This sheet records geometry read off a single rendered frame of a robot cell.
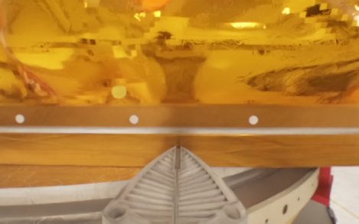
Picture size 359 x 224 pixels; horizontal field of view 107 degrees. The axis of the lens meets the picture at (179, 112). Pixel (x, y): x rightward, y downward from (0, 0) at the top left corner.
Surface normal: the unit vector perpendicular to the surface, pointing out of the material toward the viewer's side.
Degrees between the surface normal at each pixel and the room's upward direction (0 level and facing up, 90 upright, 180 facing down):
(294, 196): 90
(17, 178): 0
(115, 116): 90
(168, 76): 124
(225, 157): 90
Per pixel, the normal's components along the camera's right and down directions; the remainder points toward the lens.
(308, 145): -0.01, 0.10
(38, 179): 0.00, -1.00
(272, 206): 0.42, 0.09
